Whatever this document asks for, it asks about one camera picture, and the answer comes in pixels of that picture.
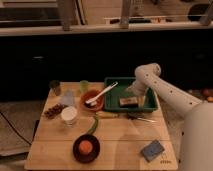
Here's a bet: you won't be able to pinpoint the brown felt eraser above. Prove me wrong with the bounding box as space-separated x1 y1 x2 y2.
119 97 138 107

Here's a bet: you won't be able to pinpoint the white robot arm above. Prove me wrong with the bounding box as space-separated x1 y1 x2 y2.
128 63 213 171

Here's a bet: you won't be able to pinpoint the black scissors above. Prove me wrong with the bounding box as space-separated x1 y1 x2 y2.
120 113 156 123

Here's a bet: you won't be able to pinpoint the green plastic tray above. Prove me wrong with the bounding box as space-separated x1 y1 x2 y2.
104 77 158 113

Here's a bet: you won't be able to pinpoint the orange bowl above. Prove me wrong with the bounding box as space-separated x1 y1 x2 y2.
79 89 104 112

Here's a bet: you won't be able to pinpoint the white spoon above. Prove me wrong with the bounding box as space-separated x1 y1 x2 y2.
85 82 118 106

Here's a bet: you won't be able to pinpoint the blue sponge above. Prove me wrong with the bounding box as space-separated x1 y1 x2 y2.
140 140 165 162

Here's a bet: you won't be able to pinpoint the green plastic cup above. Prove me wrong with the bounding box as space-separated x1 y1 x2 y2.
79 80 89 93

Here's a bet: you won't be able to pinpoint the white paper cup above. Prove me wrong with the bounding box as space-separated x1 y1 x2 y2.
61 106 78 125

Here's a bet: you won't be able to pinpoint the clear plastic cup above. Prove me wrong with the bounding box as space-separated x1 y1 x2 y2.
60 90 75 106

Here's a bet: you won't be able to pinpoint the orange round fruit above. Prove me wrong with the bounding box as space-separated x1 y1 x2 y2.
79 140 93 155

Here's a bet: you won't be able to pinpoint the black plate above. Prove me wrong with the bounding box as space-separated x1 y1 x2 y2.
73 134 100 163

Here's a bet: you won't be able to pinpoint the dark metal cup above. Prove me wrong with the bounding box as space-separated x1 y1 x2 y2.
49 80 61 96

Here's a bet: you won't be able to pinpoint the yellow handled knife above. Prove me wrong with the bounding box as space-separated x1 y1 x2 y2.
96 111 118 119

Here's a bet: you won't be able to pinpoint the black floor cable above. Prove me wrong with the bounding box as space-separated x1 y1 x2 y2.
0 111 33 146

